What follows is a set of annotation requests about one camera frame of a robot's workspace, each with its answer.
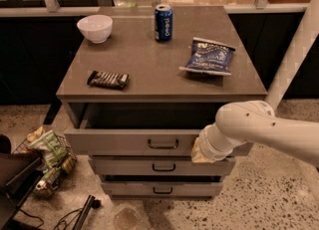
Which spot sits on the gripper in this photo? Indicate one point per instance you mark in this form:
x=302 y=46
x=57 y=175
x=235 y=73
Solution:
x=205 y=147

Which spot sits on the grey top drawer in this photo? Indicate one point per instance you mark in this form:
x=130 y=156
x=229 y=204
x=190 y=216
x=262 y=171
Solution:
x=132 y=142

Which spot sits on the grey drawer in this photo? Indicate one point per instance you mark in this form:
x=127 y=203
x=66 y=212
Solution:
x=132 y=142
x=161 y=186
x=158 y=165

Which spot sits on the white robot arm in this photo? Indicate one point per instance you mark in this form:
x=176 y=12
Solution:
x=237 y=124

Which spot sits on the grey bottom drawer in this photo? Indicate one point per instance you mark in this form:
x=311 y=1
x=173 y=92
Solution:
x=161 y=186

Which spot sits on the grey drawer cabinet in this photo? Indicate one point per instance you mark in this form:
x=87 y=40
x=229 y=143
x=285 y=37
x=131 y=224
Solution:
x=158 y=95

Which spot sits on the grey middle drawer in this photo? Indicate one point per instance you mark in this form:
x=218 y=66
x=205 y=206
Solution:
x=158 y=165

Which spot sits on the blue chip bag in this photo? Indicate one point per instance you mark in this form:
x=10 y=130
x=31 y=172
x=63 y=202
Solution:
x=209 y=57

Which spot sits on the dark chocolate bar wrapper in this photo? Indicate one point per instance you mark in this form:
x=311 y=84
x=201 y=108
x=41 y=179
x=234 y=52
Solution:
x=107 y=80

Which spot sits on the black bar on floor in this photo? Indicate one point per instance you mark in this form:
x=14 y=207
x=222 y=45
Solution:
x=91 y=203

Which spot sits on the green snack bag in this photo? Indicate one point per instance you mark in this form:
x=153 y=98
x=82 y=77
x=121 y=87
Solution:
x=52 y=150

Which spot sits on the blue soda can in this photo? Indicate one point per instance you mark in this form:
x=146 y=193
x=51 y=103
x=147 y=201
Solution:
x=163 y=23

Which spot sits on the silver can in basket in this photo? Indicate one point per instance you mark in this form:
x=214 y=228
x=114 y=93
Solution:
x=43 y=189

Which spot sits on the white bowl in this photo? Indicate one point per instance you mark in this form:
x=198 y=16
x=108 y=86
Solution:
x=96 y=28

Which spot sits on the black furniture piece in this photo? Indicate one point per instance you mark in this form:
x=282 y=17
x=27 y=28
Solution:
x=18 y=175

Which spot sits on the black wire basket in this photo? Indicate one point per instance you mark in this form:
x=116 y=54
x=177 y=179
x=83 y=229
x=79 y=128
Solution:
x=56 y=175

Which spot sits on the white diagonal frame post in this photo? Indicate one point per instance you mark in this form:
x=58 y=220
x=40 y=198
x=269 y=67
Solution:
x=295 y=55

